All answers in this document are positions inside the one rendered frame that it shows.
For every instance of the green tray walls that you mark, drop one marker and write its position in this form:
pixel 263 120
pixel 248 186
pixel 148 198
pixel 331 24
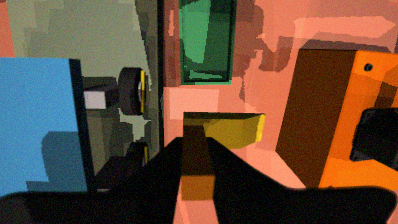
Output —
pixel 228 81

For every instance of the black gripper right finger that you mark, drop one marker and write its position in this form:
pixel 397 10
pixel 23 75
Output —
pixel 244 195

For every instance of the green tray floor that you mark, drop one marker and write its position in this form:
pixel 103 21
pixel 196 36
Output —
pixel 205 27

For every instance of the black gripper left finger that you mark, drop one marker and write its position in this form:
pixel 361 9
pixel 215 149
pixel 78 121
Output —
pixel 148 196

